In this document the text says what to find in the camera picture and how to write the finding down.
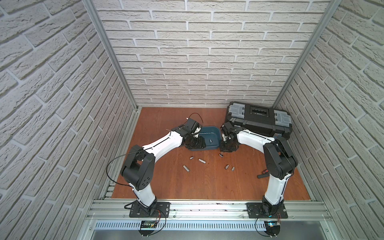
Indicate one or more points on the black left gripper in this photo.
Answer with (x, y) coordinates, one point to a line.
(196, 142)

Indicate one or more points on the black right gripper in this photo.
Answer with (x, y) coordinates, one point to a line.
(223, 148)

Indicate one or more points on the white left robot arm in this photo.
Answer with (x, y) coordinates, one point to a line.
(138, 167)

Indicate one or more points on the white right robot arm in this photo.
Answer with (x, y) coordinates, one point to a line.
(279, 157)

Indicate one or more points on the teal plastic storage box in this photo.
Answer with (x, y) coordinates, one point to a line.
(211, 133)

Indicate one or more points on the black grey toolbox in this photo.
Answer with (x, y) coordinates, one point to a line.
(261, 120)

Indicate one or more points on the red black screwdriver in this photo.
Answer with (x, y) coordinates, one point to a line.
(264, 174)

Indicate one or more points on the right controller board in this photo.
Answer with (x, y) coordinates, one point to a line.
(272, 229)

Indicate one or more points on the controller board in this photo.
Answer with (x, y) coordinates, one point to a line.
(272, 229)
(148, 227)

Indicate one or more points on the left controller board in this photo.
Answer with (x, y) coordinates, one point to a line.
(148, 227)

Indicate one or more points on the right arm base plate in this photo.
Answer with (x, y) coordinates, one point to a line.
(260, 210)

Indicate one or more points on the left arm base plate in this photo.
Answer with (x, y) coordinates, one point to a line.
(137, 210)

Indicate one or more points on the aluminium floor rail left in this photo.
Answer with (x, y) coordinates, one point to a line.
(115, 166)

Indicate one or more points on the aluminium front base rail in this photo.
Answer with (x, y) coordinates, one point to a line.
(194, 215)

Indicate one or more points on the aluminium corner post left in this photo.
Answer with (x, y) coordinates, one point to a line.
(98, 24)

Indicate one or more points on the aluminium corner post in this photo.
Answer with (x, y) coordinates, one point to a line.
(323, 23)
(98, 24)

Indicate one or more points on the aluminium corner post right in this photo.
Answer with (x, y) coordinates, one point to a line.
(323, 23)

